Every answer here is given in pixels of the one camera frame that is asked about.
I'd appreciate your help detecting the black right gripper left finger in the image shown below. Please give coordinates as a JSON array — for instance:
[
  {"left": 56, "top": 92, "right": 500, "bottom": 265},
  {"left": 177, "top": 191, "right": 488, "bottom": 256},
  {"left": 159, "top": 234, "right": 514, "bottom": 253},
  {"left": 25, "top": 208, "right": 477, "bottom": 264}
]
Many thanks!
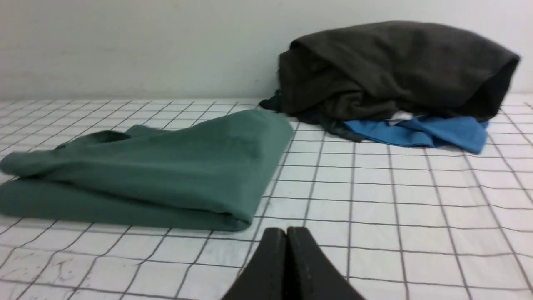
[{"left": 223, "top": 228, "right": 287, "bottom": 300}]

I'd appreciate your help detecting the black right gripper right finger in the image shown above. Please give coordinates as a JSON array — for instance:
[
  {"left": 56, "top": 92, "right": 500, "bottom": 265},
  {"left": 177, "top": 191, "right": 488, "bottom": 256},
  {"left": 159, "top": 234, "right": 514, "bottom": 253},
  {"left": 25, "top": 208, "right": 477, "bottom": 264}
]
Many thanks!
[{"left": 286, "top": 227, "right": 364, "bottom": 300}]

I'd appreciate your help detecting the green long-sleeved shirt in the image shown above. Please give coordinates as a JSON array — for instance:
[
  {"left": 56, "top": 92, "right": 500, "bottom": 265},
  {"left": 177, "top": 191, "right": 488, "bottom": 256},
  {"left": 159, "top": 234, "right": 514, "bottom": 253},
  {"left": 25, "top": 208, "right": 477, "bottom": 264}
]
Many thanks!
[{"left": 0, "top": 110, "right": 294, "bottom": 232}]

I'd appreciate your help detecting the white grid tablecloth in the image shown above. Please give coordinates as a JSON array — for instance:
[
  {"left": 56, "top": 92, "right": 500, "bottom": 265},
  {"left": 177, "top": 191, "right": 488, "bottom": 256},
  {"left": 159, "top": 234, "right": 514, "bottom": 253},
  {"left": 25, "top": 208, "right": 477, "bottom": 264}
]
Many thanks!
[{"left": 1, "top": 95, "right": 533, "bottom": 300}]

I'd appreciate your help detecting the dark teal garment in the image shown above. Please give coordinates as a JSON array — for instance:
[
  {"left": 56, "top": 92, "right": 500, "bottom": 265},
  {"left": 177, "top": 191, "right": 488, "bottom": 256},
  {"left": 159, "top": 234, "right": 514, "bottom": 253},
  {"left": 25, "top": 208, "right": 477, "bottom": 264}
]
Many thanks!
[{"left": 259, "top": 89, "right": 366, "bottom": 143}]

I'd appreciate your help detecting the blue garment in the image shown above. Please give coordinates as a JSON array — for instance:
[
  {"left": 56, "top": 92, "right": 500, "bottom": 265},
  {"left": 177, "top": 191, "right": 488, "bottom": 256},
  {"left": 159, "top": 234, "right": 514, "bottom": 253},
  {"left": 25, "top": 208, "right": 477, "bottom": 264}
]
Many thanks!
[{"left": 345, "top": 117, "right": 490, "bottom": 154}]

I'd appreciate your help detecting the dark grey garment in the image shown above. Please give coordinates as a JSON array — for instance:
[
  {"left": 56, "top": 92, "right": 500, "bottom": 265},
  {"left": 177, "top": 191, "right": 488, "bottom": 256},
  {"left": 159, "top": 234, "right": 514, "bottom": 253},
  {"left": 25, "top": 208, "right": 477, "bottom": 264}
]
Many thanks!
[{"left": 278, "top": 21, "right": 520, "bottom": 122}]

